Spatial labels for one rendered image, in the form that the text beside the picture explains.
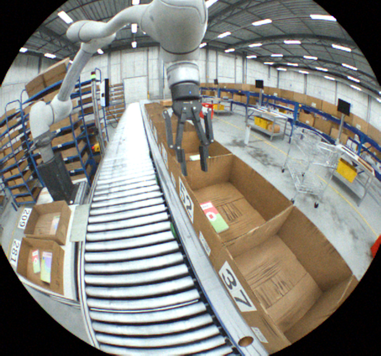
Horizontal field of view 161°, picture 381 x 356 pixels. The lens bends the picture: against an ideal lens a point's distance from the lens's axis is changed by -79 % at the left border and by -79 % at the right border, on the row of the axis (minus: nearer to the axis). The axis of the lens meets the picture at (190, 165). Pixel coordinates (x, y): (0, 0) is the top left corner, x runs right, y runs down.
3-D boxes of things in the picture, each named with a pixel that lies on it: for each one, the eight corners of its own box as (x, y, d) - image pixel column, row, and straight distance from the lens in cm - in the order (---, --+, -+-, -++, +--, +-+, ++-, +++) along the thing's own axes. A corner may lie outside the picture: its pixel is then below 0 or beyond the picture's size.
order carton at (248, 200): (177, 194, 71) (175, 163, 61) (229, 181, 82) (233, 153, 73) (213, 267, 51) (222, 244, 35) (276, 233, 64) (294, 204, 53)
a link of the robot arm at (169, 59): (164, 78, 48) (159, 59, 36) (162, 43, 56) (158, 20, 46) (199, 75, 48) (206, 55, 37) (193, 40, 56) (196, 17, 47)
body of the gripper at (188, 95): (194, 91, 46) (198, 121, 44) (166, 92, 43) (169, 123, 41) (205, 83, 39) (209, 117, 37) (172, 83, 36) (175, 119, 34)
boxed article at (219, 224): (211, 236, 55) (211, 234, 54) (193, 207, 64) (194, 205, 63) (228, 229, 58) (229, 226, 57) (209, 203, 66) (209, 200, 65)
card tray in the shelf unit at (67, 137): (52, 146, 223) (51, 139, 221) (62, 138, 246) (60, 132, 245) (73, 140, 199) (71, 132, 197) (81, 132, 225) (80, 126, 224)
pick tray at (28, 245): (31, 246, 119) (22, 236, 114) (65, 250, 91) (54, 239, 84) (26, 281, 113) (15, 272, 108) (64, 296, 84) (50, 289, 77)
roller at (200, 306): (91, 310, 79) (85, 308, 75) (205, 299, 66) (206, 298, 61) (93, 319, 79) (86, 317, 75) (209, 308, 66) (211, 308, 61)
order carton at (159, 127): (154, 140, 139) (153, 122, 134) (184, 135, 144) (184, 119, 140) (162, 158, 103) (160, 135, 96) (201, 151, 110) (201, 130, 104)
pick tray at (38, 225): (39, 215, 132) (33, 205, 128) (72, 210, 108) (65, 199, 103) (31, 243, 120) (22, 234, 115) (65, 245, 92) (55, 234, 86)
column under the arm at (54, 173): (50, 208, 127) (30, 171, 115) (59, 188, 144) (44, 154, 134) (73, 204, 112) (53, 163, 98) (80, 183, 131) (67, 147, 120)
